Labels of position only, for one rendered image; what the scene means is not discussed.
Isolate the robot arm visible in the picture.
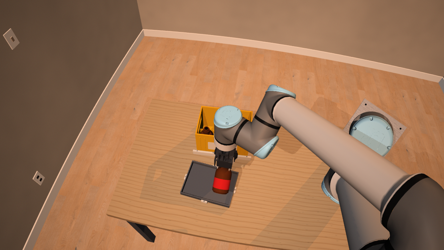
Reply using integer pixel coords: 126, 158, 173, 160
214, 84, 444, 250

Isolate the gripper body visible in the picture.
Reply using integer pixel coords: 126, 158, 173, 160
214, 148, 236, 169

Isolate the yellow bottle crate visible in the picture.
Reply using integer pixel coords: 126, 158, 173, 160
195, 106, 251, 156

